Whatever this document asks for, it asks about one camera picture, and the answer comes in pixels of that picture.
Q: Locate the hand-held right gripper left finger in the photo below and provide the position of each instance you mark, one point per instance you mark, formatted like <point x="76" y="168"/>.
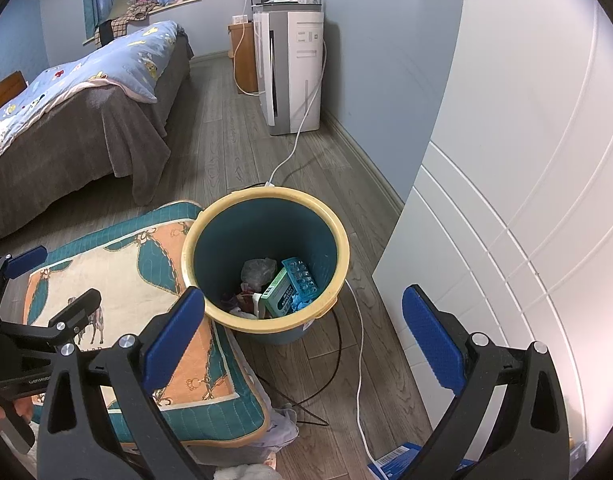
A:
<point x="174" y="335"/>

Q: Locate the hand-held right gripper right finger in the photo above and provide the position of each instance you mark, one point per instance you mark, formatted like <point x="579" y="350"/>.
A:
<point x="431" y="340"/>

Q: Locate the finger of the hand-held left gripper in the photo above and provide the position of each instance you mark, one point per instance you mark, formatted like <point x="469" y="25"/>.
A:
<point x="84" y="305"/>
<point x="29" y="259"/>

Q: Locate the teal bin with yellow rim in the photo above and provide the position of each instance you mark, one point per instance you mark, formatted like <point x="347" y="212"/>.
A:
<point x="226" y="250"/>

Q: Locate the printed carton box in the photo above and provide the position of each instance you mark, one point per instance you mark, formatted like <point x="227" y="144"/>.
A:
<point x="281" y="295"/>

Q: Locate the teal blister tray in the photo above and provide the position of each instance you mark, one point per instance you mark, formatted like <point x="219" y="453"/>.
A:
<point x="300" y="275"/>

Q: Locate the patterned teal and orange cushion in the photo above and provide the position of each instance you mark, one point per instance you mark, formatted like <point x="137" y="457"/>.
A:
<point x="136" y="270"/>

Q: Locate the bed with grey blanket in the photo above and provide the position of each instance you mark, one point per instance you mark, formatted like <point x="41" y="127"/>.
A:
<point x="86" y="150"/>

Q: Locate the blue printed box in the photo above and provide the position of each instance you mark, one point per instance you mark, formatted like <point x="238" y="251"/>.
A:
<point x="394" y="460"/>

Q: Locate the white wardrobe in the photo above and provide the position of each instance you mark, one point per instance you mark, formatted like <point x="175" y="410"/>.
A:
<point x="511" y="210"/>

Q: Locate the blue printed quilt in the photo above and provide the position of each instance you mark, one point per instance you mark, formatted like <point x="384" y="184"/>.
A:
<point x="86" y="75"/>

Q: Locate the checked cloth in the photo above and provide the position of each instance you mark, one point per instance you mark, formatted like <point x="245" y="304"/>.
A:
<point x="136" y="17"/>

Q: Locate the olive green cloth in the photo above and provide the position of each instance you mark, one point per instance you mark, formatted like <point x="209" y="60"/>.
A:
<point x="124" y="2"/>

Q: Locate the wooden cabinet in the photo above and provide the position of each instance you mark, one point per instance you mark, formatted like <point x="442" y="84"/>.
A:
<point x="246" y="65"/>

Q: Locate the white air purifier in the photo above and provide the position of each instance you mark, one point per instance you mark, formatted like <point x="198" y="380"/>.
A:
<point x="306" y="75"/>

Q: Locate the wooden window sill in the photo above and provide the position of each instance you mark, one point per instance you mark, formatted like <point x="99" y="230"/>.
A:
<point x="181" y="3"/>

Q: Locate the wooden bed frame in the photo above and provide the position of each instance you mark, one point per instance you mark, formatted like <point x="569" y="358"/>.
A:
<point x="6" y="92"/>

